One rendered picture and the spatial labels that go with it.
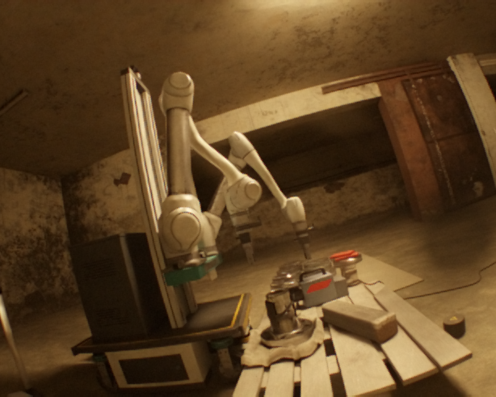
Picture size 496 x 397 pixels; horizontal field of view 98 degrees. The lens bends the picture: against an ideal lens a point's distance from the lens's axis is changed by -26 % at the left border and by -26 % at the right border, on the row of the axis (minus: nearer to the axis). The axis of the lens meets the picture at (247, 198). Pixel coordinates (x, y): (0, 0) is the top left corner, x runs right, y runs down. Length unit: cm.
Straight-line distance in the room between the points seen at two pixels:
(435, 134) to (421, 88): 95
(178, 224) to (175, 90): 55
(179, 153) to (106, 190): 527
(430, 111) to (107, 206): 672
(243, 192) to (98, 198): 549
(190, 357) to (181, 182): 76
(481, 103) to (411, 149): 204
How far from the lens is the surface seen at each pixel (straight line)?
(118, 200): 616
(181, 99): 125
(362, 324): 125
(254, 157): 182
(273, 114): 538
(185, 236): 103
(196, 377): 139
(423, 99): 602
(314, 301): 184
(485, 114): 659
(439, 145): 583
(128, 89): 172
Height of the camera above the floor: 70
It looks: 6 degrees up
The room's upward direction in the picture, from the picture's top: 15 degrees counter-clockwise
